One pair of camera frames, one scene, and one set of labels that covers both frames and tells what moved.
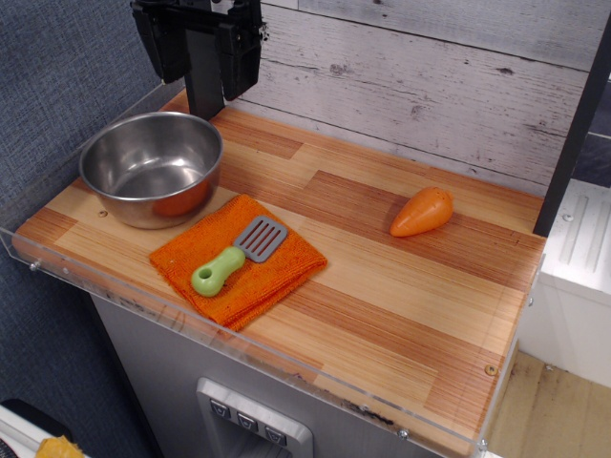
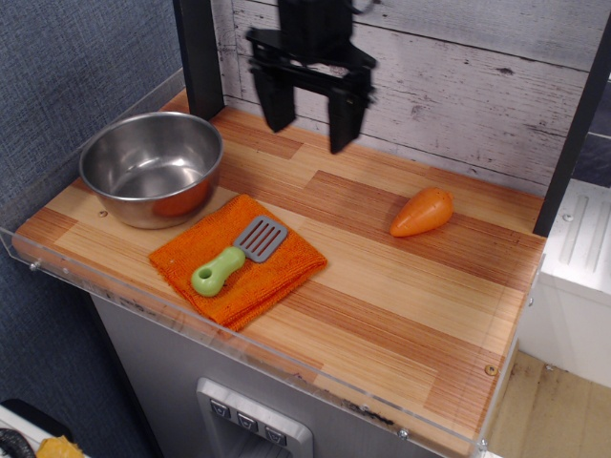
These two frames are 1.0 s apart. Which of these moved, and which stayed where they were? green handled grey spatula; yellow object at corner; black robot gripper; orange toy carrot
Moved: black robot gripper
Stayed: green handled grey spatula; orange toy carrot; yellow object at corner
